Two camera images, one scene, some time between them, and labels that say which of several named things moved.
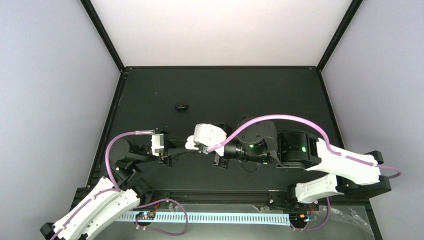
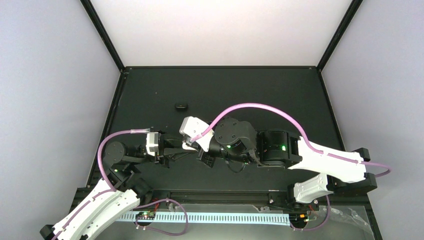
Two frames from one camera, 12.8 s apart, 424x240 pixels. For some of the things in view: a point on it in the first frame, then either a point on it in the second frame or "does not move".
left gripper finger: [177, 153] does not move
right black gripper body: [219, 161] to [206, 159]
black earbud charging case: [181, 107] does not move
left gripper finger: [173, 143] does not move
